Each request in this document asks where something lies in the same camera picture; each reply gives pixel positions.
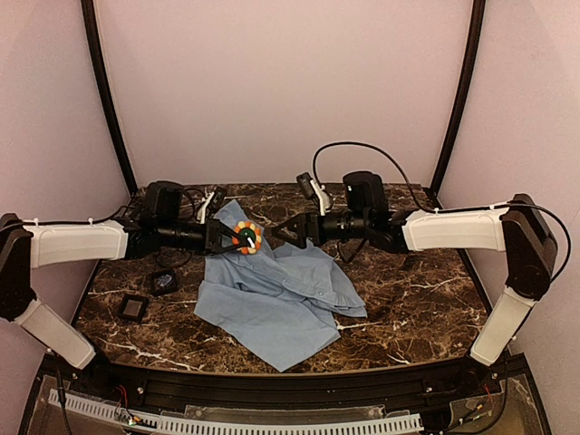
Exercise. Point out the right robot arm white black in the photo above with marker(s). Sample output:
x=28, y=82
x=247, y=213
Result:
x=516, y=228

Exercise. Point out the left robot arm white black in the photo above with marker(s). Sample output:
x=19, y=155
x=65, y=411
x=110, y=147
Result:
x=27, y=245

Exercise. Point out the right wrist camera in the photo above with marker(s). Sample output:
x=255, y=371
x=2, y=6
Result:
x=313, y=191

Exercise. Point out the black square tray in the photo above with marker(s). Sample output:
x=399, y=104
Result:
x=133, y=308
x=157, y=293

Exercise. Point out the light blue shirt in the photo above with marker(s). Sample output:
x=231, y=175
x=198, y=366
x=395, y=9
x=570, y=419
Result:
x=278, y=303

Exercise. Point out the near black square tray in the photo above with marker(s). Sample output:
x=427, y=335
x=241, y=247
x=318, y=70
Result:
x=133, y=308

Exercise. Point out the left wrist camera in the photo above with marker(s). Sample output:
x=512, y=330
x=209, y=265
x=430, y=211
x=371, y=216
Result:
x=210, y=205

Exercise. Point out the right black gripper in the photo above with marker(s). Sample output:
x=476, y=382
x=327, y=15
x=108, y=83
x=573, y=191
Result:
x=311, y=228

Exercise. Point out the far black square tray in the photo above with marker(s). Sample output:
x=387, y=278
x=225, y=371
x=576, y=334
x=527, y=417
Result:
x=157, y=293

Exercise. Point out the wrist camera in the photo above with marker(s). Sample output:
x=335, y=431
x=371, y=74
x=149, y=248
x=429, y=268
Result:
x=313, y=191
x=210, y=205

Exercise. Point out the left black frame post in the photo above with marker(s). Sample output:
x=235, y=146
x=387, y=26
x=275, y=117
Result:
x=93, y=39

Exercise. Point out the white slotted cable duct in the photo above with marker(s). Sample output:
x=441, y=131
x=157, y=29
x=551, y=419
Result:
x=214, y=420

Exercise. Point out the plush sunflower brooch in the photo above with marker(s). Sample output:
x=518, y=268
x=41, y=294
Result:
x=248, y=239

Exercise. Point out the black frame post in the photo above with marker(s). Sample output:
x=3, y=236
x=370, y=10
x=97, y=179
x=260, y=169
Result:
x=465, y=76
x=93, y=39

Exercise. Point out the black front table rail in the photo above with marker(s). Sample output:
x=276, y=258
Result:
x=424, y=386

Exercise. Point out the right black frame post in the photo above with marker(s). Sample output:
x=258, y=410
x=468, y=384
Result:
x=465, y=76

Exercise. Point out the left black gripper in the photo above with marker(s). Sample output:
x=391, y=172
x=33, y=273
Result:
x=210, y=235

